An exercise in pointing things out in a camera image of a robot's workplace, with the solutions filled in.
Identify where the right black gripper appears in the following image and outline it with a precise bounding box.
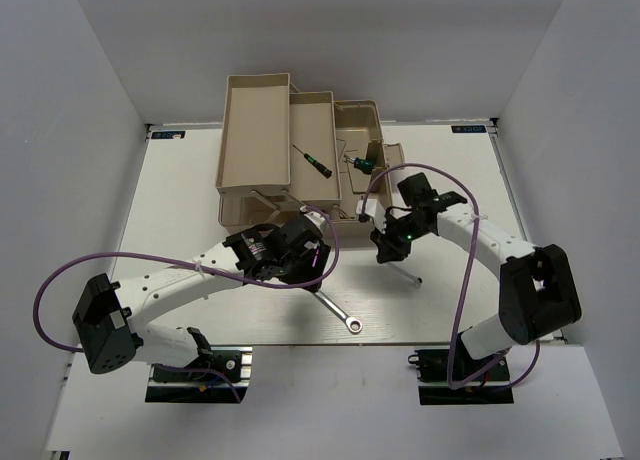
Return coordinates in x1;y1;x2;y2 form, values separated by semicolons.
371;212;430;263

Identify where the small combination wrench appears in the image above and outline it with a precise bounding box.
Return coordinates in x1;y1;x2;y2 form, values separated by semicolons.
388;263;423;288

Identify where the stubby green screwdriver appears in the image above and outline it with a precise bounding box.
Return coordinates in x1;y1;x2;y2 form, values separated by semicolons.
344;155;376;175

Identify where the large ratchet wrench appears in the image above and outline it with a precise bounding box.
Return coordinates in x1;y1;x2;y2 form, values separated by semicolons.
313;291;362;335

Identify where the thin black green screwdriver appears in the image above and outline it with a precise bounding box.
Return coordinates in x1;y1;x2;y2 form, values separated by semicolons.
293;145;332;178

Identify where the beige cantilever toolbox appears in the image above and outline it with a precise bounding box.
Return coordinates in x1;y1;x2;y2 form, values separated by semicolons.
216;73;404;237

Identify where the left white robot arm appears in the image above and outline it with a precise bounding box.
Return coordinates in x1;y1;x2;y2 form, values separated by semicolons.
72;211;330;379

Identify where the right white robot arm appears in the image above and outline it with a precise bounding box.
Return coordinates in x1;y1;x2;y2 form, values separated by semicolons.
356;173;582;379

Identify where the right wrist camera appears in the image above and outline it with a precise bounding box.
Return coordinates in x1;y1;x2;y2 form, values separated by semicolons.
356;199;387;233

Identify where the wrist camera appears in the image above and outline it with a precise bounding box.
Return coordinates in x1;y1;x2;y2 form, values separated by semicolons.
300;205;333;235
356;199;387;233

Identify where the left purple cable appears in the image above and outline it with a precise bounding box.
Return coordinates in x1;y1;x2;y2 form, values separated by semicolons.
32;204;342;399

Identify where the purple cable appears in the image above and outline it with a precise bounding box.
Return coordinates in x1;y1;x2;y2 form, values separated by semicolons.
357;163;542;390
32;204;342;399

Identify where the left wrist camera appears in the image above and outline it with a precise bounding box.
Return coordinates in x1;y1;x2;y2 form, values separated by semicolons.
300;205;333;235

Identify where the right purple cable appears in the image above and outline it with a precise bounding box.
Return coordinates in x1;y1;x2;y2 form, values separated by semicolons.
357;163;542;390

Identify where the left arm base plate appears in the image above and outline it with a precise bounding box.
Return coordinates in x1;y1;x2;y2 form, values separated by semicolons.
145;347;253;404

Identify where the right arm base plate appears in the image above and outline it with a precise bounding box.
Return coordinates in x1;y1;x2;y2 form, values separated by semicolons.
412;347;516;407

